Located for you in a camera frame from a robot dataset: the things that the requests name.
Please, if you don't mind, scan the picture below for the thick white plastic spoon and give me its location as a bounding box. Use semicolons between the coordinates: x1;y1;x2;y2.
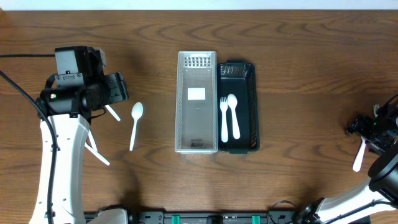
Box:
227;94;241;139

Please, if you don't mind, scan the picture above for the white plastic fork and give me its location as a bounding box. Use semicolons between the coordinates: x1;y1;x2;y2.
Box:
373;105;380;118
352;137;366;172
220;97;229;142

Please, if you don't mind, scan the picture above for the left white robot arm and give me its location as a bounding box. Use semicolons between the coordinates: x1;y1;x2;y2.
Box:
30;72;129;223

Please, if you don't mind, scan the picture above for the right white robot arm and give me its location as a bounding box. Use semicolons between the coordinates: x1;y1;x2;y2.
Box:
294;144;397;223

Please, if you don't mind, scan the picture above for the white plastic spoon middle left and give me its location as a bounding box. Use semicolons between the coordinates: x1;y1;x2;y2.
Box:
88;130;98;152

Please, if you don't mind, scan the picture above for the white plastic spoon upper left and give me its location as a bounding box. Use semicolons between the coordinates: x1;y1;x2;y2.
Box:
105;105;121;122

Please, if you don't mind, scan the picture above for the clear plastic perforated basket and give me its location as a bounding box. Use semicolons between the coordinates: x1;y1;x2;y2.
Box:
175;51;218;154

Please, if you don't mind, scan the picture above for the white spoon near clear basket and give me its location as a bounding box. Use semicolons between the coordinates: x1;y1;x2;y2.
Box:
129;102;144;151

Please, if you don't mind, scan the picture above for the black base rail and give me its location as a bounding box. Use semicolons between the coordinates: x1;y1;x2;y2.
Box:
83;200;371;224

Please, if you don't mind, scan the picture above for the white plastic spoon lower left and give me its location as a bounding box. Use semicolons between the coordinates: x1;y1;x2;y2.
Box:
85;143;110;166

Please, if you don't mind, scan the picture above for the dark green plastic basket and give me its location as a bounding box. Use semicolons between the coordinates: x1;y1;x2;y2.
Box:
216;60;261;154

